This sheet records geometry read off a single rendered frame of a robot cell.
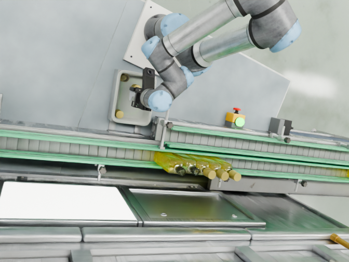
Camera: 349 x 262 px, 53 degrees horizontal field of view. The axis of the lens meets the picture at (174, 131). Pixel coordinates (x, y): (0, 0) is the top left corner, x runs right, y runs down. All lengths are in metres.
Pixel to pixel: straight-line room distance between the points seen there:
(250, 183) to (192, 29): 0.92
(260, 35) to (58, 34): 0.82
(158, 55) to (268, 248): 0.74
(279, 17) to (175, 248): 0.75
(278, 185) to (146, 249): 1.05
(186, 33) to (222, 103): 0.68
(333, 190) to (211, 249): 1.20
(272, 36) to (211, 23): 0.20
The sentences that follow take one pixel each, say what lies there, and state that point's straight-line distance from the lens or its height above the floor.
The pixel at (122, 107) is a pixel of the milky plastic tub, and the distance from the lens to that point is 1.57.
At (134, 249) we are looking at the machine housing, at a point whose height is 1.43.
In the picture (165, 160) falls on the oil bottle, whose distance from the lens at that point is 1.40.
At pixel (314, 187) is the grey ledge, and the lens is 2.09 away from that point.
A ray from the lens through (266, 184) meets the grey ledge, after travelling 1.87.
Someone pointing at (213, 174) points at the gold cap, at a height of 1.16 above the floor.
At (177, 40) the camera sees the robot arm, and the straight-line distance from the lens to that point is 1.19.
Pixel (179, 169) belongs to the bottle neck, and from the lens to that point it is 1.31.
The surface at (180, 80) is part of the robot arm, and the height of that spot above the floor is 1.14.
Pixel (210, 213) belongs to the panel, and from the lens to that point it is 1.32.
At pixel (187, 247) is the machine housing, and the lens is 1.08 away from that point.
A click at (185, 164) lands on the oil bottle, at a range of 1.37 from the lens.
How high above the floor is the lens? 2.29
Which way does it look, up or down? 66 degrees down
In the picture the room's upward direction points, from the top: 117 degrees clockwise
